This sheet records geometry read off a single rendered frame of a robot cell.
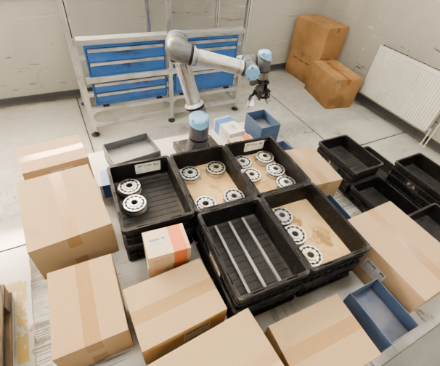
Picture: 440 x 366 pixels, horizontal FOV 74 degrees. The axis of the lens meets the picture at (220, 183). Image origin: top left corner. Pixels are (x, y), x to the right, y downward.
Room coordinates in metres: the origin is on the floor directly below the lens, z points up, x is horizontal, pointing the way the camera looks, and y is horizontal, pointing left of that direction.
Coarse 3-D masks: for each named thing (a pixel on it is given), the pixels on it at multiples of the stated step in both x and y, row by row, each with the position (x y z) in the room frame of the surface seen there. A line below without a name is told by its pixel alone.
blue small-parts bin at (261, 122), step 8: (256, 112) 1.82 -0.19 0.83; (264, 112) 1.85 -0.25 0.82; (248, 120) 1.75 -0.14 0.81; (256, 120) 1.81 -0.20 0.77; (264, 120) 1.83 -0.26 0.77; (272, 120) 1.76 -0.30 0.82; (256, 128) 1.66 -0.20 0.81; (264, 128) 1.62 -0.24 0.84; (272, 128) 1.66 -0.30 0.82; (264, 136) 1.63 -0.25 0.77
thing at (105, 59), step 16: (96, 48) 2.52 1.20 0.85; (112, 48) 2.57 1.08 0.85; (128, 48) 2.65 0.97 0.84; (144, 48) 2.73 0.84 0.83; (160, 48) 2.82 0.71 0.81; (96, 64) 2.49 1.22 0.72; (112, 64) 2.56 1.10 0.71; (128, 64) 2.65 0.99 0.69; (144, 64) 2.73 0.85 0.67; (160, 64) 2.82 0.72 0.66; (128, 80) 2.64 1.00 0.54; (144, 80) 2.71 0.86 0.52; (160, 80) 2.81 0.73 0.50; (96, 96) 2.48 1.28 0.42; (112, 96) 2.55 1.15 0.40; (128, 96) 2.63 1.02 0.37; (144, 96) 2.72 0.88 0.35
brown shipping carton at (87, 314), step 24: (96, 264) 0.53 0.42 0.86; (48, 288) 0.42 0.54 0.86; (72, 288) 0.43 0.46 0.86; (96, 288) 0.44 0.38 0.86; (120, 288) 0.49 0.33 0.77; (72, 312) 0.35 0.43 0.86; (96, 312) 0.36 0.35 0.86; (120, 312) 0.37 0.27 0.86; (72, 336) 0.28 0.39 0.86; (96, 336) 0.29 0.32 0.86; (120, 336) 0.31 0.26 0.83; (72, 360) 0.23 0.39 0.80; (96, 360) 0.26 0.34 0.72
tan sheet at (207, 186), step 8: (200, 168) 1.16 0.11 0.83; (200, 176) 1.10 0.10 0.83; (208, 176) 1.11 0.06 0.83; (224, 176) 1.12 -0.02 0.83; (192, 184) 1.04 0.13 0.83; (200, 184) 1.04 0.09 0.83; (208, 184) 1.05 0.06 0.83; (216, 184) 1.06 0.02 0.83; (224, 184) 1.07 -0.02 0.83; (232, 184) 1.07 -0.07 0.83; (192, 192) 0.98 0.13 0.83; (200, 192) 0.99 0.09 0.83; (208, 192) 1.00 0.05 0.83; (216, 192) 1.00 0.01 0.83; (216, 200) 0.95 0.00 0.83
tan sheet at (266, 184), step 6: (246, 156) 1.32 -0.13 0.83; (252, 156) 1.32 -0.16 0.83; (252, 162) 1.27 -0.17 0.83; (258, 168) 1.22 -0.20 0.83; (264, 168) 1.23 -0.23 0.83; (264, 174) 1.18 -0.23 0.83; (264, 180) 1.14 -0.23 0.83; (270, 180) 1.14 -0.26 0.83; (258, 186) 1.09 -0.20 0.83; (264, 186) 1.09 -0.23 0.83; (270, 186) 1.10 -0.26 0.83
